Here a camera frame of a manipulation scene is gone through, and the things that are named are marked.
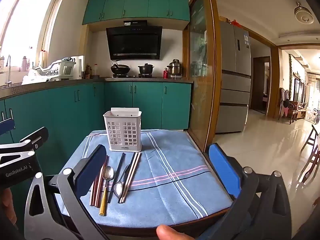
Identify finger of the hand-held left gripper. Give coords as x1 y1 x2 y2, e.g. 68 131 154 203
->
0 118 15 136
19 127 49 152

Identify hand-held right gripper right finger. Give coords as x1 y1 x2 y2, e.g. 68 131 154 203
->
197 143 293 240

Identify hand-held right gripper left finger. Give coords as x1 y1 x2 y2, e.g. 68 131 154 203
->
24 144 110 240

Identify silver spoon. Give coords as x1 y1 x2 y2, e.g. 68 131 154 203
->
113 164 131 197

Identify white plastic utensil basket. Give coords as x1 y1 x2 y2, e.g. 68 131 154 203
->
103 107 142 152

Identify person's left hand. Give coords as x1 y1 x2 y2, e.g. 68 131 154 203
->
0 187 18 232

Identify person's right hand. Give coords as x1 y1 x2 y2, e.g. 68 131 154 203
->
156 224 186 240

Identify black chopstick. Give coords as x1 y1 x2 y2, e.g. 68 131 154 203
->
109 152 126 203
107 152 124 203

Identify white plastic bag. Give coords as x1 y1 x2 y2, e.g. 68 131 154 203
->
21 69 48 85

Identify kitchen faucet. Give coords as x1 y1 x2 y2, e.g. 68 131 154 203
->
4 54 13 87

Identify blue checked cloth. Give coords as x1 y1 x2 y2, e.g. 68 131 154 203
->
54 129 233 227

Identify white dish rack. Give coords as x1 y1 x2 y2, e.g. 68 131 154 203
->
34 59 76 81

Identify brown sauce bottles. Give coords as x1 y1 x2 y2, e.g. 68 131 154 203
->
84 64 99 79

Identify white cutting board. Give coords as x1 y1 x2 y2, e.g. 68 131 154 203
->
74 55 85 78

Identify teal base cabinets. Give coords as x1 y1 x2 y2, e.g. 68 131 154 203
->
0 81 192 173

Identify wooden dining chair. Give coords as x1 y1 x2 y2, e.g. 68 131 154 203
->
299 124 320 184

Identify silver refrigerator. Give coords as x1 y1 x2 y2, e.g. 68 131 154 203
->
214 21 252 134

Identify dark wooden doorway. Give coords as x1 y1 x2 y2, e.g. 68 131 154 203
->
251 56 271 114

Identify wooden armchair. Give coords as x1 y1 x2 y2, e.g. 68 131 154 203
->
277 87 302 125

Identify wooden glass sliding door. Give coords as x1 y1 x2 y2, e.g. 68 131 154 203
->
182 0 223 153

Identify gas stove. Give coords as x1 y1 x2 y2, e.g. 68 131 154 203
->
111 73 158 79

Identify black wok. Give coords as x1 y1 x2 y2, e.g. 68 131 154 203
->
110 60 131 75

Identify kitchen window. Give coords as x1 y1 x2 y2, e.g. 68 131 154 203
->
0 0 68 71

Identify steel stock pot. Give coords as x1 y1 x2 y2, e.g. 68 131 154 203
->
167 59 182 77

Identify black cooking pot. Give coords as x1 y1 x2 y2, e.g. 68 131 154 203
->
138 63 155 76

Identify black range hood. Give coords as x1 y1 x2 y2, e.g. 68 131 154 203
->
106 20 163 61

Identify round ceiling light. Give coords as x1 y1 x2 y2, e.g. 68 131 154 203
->
294 2 314 25

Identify gold-handled spoon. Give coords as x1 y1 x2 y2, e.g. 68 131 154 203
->
99 165 114 217

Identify teal wall cabinets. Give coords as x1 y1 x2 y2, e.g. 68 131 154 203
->
82 0 190 26

